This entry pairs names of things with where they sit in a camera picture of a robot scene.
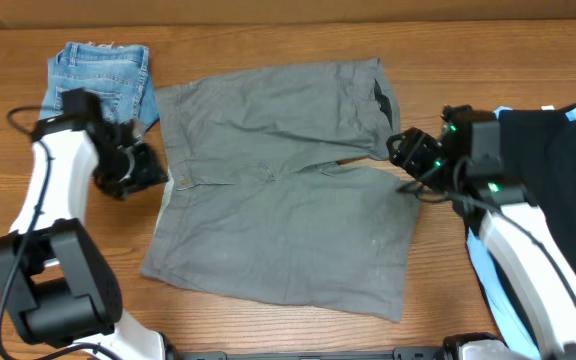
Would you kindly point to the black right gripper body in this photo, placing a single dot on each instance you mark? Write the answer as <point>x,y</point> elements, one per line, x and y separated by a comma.
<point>421,159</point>

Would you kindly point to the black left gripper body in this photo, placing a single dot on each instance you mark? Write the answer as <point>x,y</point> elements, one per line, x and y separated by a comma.
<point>120,171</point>

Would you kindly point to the grey cotton shorts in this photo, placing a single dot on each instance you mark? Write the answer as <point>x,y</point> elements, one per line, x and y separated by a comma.
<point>266,199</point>

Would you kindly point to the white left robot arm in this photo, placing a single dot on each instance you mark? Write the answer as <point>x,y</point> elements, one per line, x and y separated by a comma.
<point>55,285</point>

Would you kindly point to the folded blue denim shorts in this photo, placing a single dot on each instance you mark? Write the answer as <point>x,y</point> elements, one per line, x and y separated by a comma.
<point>120,76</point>

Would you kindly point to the black and blue shirt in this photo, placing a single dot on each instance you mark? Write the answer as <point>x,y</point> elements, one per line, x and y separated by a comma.
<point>558,200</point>

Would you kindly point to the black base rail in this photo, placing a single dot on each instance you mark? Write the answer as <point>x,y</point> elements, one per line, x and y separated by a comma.
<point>398,353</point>

